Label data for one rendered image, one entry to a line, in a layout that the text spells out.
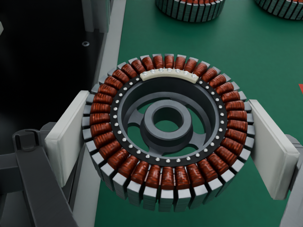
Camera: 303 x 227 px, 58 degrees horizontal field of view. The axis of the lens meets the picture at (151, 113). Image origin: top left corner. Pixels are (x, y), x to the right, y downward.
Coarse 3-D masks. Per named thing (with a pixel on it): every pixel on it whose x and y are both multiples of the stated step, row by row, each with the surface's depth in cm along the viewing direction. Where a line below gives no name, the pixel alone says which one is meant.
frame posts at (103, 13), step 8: (88, 0) 32; (96, 0) 33; (104, 0) 32; (88, 8) 33; (96, 8) 34; (104, 8) 33; (88, 16) 34; (96, 16) 35; (104, 16) 34; (88, 24) 35; (96, 24) 36; (104, 24) 35; (104, 32) 36
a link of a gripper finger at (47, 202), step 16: (16, 144) 13; (32, 144) 13; (32, 160) 12; (48, 160) 12; (32, 176) 11; (48, 176) 11; (32, 192) 10; (48, 192) 10; (32, 208) 10; (48, 208) 10; (64, 208) 10; (32, 224) 10; (48, 224) 9; (64, 224) 9
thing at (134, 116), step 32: (128, 64) 20; (160, 64) 20; (192, 64) 20; (96, 96) 18; (128, 96) 19; (160, 96) 21; (192, 96) 20; (224, 96) 18; (96, 128) 17; (192, 128) 19; (224, 128) 17; (96, 160) 16; (128, 160) 15; (160, 160) 16; (192, 160) 16; (224, 160) 16; (128, 192) 16; (160, 192) 16; (192, 192) 16
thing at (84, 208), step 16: (112, 16) 42; (112, 32) 39; (112, 48) 37; (112, 64) 35; (80, 176) 26; (96, 176) 26; (80, 192) 25; (96, 192) 25; (80, 208) 24; (80, 224) 23
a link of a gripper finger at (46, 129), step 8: (48, 128) 16; (0, 160) 13; (8, 160) 13; (16, 160) 13; (0, 168) 12; (8, 168) 12; (16, 168) 12; (0, 176) 12; (8, 176) 12; (16, 176) 13; (0, 184) 13; (8, 184) 13; (16, 184) 13; (0, 192) 13; (8, 192) 13
